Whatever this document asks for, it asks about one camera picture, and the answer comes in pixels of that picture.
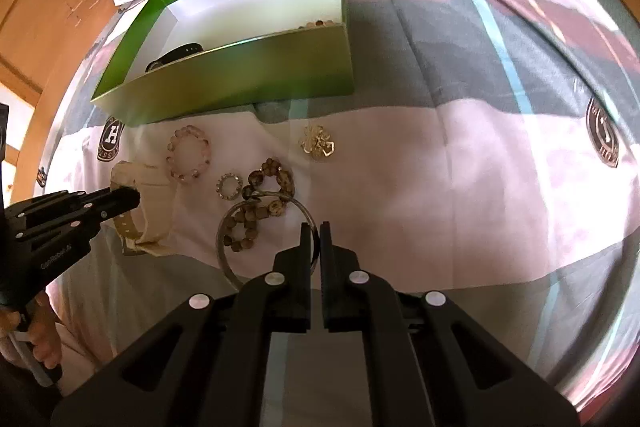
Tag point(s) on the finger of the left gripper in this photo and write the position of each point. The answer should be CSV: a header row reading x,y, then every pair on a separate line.
x,y
49,207
88,221

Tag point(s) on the cream white wristwatch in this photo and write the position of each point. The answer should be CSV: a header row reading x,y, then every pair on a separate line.
x,y
145,229

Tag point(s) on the person's left hand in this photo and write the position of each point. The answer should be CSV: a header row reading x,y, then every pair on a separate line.
x,y
42,334

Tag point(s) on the gold filigree brooch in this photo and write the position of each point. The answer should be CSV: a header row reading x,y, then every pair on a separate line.
x,y
317,142

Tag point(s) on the green cardboard box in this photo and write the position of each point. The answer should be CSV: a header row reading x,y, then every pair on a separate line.
x,y
255,51

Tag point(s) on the black watch in box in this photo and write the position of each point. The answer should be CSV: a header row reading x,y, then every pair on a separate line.
x,y
176,54

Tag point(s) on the silver metal bangle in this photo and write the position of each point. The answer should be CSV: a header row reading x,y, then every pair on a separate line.
x,y
223,262

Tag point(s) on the pink grey patchwork bedsheet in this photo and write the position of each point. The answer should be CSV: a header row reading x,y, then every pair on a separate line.
x,y
490,149

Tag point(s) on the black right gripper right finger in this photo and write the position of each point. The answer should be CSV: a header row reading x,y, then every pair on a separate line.
x,y
428,362

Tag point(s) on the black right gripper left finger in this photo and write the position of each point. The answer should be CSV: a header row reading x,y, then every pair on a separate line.
x,y
205,363

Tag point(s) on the wooden wardrobe door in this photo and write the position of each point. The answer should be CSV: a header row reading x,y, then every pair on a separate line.
x,y
43,42

